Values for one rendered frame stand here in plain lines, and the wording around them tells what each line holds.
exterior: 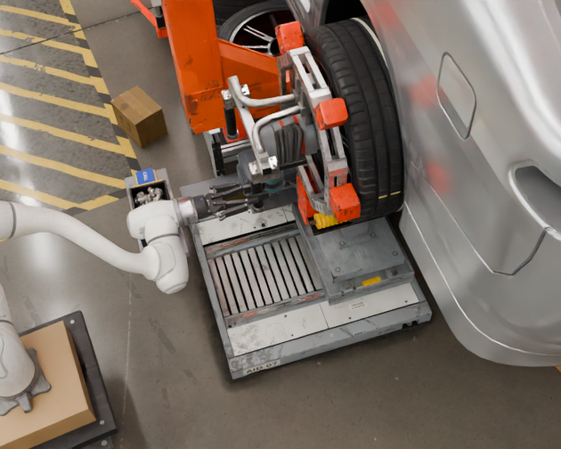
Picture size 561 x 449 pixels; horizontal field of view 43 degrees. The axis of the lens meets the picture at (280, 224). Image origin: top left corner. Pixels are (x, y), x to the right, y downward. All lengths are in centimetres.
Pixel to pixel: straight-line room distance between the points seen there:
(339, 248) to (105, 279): 103
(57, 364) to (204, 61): 118
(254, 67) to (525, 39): 146
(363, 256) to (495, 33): 151
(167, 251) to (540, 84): 119
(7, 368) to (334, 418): 118
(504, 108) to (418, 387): 159
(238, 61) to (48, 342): 122
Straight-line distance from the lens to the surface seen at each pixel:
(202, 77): 270
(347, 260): 284
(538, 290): 166
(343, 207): 216
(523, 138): 144
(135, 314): 307
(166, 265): 214
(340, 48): 220
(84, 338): 272
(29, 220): 202
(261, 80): 282
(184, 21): 254
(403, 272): 292
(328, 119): 205
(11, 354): 238
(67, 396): 252
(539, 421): 290
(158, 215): 221
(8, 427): 255
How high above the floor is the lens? 260
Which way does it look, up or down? 54 degrees down
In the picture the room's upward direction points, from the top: 4 degrees counter-clockwise
